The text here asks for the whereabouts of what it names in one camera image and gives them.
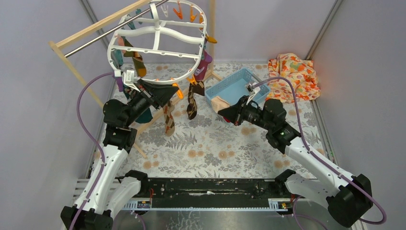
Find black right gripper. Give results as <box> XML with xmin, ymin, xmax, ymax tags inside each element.
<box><xmin>218</xmin><ymin>95</ymin><xmax>273</xmax><ymax>131</ymax></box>

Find orange clothespin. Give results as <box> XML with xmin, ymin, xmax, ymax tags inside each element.
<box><xmin>186</xmin><ymin>74</ymin><xmax>197</xmax><ymax>85</ymax></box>
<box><xmin>172</xmin><ymin>83</ymin><xmax>184</xmax><ymax>99</ymax></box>
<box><xmin>173</xmin><ymin>1</ymin><xmax>183</xmax><ymax>20</ymax></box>

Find brown argyle sock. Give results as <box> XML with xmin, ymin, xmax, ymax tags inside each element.
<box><xmin>186</xmin><ymin>81</ymin><xmax>205</xmax><ymax>120</ymax></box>
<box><xmin>163</xmin><ymin>101</ymin><xmax>175</xmax><ymax>137</ymax></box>

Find white plastic clip hanger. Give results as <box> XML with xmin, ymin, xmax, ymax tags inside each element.
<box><xmin>107</xmin><ymin>0</ymin><xmax>207</xmax><ymax>84</ymax></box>

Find red sock with bear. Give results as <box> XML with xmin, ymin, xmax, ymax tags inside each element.
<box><xmin>211</xmin><ymin>96</ymin><xmax>230</xmax><ymax>114</ymax></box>

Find purple yellow striped sock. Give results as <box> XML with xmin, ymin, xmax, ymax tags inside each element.
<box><xmin>193</xmin><ymin>37</ymin><xmax>213</xmax><ymax>81</ymax></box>

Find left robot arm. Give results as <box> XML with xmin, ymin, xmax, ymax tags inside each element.
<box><xmin>60</xmin><ymin>80</ymin><xmax>179</xmax><ymax>230</ymax></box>

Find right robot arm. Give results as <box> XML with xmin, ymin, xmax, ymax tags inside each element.
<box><xmin>218</xmin><ymin>96</ymin><xmax>373</xmax><ymax>228</ymax></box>

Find light blue plastic basket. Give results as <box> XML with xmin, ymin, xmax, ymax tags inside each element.
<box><xmin>205</xmin><ymin>68</ymin><xmax>273</xmax><ymax>123</ymax></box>

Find dark green sock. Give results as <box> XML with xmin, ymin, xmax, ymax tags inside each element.
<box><xmin>135</xmin><ymin>108</ymin><xmax>153</xmax><ymax>124</ymax></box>

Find olive orange sock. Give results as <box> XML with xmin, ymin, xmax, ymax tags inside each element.
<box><xmin>119</xmin><ymin>37</ymin><xmax>147</xmax><ymax>78</ymax></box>

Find floral orange cloth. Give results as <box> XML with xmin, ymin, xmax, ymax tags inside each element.
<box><xmin>267</xmin><ymin>53</ymin><xmax>321</xmax><ymax>103</ymax></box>

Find metal hanging rod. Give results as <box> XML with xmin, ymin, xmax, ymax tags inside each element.
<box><xmin>56</xmin><ymin>0</ymin><xmax>151</xmax><ymax>58</ymax></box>

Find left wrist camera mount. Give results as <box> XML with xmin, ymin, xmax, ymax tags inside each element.
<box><xmin>113</xmin><ymin>69</ymin><xmax>141</xmax><ymax>92</ymax></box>

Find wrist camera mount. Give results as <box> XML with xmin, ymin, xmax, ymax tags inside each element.
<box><xmin>246</xmin><ymin>83</ymin><xmax>260</xmax><ymax>105</ymax></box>
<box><xmin>113</xmin><ymin>69</ymin><xmax>141</xmax><ymax>92</ymax></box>

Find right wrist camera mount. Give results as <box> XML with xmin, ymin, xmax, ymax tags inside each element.
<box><xmin>246</xmin><ymin>83</ymin><xmax>260</xmax><ymax>105</ymax></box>

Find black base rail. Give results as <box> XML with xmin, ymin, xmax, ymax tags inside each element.
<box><xmin>124</xmin><ymin>178</ymin><xmax>297</xmax><ymax>212</ymax></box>

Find wooden drying rack frame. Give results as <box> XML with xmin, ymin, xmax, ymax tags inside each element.
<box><xmin>47</xmin><ymin>0</ymin><xmax>224</xmax><ymax>160</ymax></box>

